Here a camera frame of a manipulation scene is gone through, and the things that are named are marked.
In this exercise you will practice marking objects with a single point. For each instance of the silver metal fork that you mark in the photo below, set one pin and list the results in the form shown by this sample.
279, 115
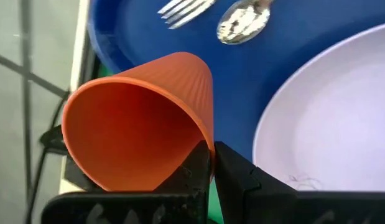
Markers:
186, 12

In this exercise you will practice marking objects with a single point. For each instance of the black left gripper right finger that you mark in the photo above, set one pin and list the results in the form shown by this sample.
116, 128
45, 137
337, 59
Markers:
242, 199

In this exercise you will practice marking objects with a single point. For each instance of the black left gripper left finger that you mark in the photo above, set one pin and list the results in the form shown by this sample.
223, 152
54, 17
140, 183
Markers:
186, 202

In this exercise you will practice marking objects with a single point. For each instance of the lilac round plate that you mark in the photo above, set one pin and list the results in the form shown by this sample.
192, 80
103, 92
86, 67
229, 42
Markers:
335, 118

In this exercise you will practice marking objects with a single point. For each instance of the silver metal spoon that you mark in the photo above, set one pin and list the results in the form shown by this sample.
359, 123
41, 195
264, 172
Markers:
242, 25

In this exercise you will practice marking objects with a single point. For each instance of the blue plastic tray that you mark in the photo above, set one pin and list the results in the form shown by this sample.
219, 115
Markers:
242, 77

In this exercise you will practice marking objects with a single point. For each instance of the orange ribbed plastic cup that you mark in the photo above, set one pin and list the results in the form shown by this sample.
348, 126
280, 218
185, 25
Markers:
133, 130

